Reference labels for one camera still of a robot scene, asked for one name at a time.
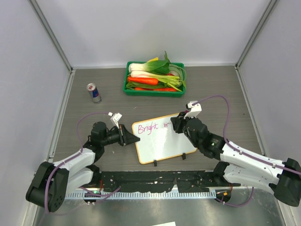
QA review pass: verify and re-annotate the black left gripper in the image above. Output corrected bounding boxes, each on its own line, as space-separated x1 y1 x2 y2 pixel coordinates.
101 124 140 146

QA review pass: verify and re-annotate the yellow framed whiteboard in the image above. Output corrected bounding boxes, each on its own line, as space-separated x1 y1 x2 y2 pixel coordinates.
132 113 197 164

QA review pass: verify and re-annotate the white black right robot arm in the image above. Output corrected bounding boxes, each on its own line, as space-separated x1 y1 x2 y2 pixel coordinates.
171 112 301 207

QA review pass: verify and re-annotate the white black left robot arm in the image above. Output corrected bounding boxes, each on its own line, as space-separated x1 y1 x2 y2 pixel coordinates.
25 121 140 212

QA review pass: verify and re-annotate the white green leek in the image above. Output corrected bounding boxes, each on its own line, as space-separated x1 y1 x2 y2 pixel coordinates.
127 71 186 88

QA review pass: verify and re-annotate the green plastic vegetable tray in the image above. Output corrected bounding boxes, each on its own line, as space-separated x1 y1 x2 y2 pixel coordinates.
123 76 186 97

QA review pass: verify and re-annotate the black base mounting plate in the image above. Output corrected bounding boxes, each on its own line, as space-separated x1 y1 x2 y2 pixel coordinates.
79 169 242 193

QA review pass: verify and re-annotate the orange carrot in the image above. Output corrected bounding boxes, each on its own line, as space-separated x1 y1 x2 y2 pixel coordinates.
127 76 158 86

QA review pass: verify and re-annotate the green bok choy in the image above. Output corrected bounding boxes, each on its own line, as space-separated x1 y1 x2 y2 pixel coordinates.
128 51 171 74

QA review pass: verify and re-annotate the red bull drink can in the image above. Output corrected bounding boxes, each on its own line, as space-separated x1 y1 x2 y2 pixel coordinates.
87 83 101 103

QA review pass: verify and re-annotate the white paper sheet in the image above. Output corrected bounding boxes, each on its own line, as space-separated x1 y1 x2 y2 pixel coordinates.
157 222 176 226

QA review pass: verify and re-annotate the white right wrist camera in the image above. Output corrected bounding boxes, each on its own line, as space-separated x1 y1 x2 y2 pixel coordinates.
185 101 202 118

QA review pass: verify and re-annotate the slotted cable duct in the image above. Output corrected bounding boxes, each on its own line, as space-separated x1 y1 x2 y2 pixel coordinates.
65 189 216 201

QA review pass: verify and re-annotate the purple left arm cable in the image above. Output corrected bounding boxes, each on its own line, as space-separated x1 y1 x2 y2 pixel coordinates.
43 111 122 214

